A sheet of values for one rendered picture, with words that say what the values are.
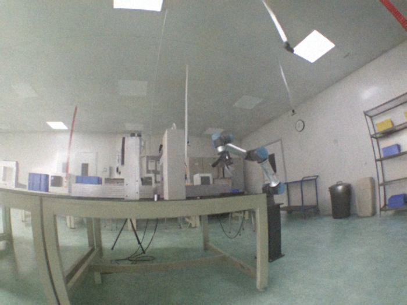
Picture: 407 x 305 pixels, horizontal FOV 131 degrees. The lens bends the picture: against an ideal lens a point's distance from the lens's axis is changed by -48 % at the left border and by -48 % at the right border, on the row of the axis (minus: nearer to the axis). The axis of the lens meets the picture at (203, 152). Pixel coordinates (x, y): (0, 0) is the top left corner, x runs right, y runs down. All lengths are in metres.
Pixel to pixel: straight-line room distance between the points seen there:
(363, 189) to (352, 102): 1.75
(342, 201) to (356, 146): 1.15
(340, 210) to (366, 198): 0.56
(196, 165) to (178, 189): 4.53
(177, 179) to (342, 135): 3.62
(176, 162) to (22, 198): 1.03
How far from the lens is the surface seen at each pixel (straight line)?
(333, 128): 4.29
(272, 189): 1.83
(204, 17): 2.42
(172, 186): 1.14
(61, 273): 1.20
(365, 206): 3.62
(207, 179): 4.44
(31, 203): 1.19
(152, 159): 5.87
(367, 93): 4.08
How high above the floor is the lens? 0.78
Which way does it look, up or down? 13 degrees up
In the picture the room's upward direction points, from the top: 3 degrees counter-clockwise
